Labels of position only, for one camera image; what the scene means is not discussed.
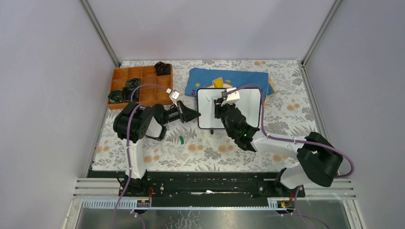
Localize aluminium frame post right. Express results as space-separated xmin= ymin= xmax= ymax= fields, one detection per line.
xmin=299 ymin=0 xmax=343 ymax=140

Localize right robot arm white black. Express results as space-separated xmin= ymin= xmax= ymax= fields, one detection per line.
xmin=213 ymin=98 xmax=343 ymax=197

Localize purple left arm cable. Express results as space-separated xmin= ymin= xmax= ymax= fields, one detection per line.
xmin=109 ymin=83 xmax=171 ymax=229

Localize dark rolled sock with green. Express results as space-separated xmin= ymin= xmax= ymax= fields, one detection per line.
xmin=125 ymin=78 xmax=140 ymax=90

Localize black rolled sock middle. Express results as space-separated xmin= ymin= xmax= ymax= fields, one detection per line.
xmin=121 ymin=87 xmax=140 ymax=102

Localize blue green rolled sock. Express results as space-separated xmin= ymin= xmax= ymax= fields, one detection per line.
xmin=108 ymin=90 xmax=124 ymax=104

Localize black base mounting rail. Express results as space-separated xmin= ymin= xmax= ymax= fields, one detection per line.
xmin=89 ymin=170 xmax=306 ymax=200

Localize blue cartoon print cloth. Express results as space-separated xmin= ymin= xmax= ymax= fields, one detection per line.
xmin=185 ymin=68 xmax=276 ymax=98

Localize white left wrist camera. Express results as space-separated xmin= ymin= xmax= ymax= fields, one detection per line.
xmin=166 ymin=88 xmax=180 ymax=107

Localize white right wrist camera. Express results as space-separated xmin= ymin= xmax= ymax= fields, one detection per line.
xmin=221 ymin=88 xmax=240 ymax=106

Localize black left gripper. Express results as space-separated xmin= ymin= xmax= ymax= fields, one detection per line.
xmin=160 ymin=99 xmax=200 ymax=125

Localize slotted grey cable duct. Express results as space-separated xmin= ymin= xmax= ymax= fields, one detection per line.
xmin=81 ymin=198 xmax=297 ymax=210

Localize dark rolled sock with orange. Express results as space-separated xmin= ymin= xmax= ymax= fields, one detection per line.
xmin=154 ymin=62 xmax=171 ymax=76

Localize white board with black frame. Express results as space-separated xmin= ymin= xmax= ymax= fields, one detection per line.
xmin=197 ymin=88 xmax=262 ymax=137

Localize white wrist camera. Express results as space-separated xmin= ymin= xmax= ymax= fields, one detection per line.
xmin=221 ymin=88 xmax=240 ymax=106
xmin=166 ymin=88 xmax=180 ymax=107

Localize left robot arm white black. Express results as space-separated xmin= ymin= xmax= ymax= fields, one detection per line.
xmin=113 ymin=101 xmax=201 ymax=196

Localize wooden compartment tray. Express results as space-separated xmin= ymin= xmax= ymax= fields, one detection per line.
xmin=107 ymin=65 xmax=173 ymax=110

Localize floral patterned tablecloth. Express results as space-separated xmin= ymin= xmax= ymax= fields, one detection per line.
xmin=92 ymin=60 xmax=317 ymax=172

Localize aluminium frame post left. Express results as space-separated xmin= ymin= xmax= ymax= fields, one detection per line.
xmin=79 ymin=0 xmax=121 ymax=178

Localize aluminium frame post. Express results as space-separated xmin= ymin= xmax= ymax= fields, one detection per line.
xmin=79 ymin=0 xmax=121 ymax=178
xmin=299 ymin=0 xmax=343 ymax=140

